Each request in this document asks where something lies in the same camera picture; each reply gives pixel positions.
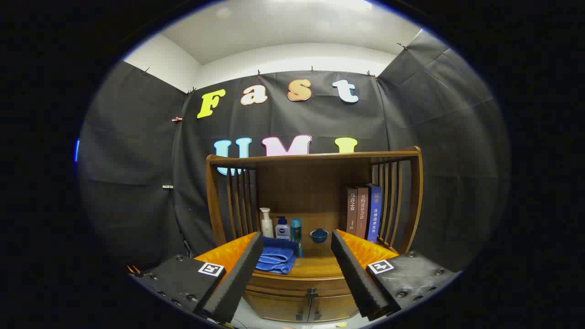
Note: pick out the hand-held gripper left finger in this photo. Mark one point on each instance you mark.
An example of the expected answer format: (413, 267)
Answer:
(237, 283)

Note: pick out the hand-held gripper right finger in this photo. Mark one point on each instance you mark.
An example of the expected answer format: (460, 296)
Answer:
(358, 283)

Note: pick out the wooden drawer with black knob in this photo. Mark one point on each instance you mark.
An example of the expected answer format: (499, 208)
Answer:
(292, 285)

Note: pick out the wooden cabinet door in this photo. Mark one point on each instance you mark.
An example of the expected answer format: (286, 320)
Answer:
(333, 306)
(279, 306)

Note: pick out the wooden countertop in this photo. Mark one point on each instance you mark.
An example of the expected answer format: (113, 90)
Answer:
(315, 265)

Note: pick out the wooden cabinet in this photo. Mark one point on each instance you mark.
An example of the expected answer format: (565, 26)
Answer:
(292, 187)

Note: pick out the folded blue towel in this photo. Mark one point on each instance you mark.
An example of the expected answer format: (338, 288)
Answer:
(276, 256)

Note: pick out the dark blue lidded teacup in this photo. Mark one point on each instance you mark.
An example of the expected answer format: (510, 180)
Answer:
(319, 236)

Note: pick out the cream pump bottle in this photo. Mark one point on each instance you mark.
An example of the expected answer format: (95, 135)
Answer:
(266, 226)

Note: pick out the white lotion bottle blue cap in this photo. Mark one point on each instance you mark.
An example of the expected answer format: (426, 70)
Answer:
(282, 230)

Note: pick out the blue book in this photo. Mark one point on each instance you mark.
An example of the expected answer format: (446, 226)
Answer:
(374, 214)

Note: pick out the reddish brown book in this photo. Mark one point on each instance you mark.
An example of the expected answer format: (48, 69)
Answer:
(362, 212)

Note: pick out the dark brown book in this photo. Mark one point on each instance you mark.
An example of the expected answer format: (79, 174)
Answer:
(352, 210)

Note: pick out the teal transparent bottle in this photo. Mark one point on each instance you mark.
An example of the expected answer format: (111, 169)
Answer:
(296, 228)

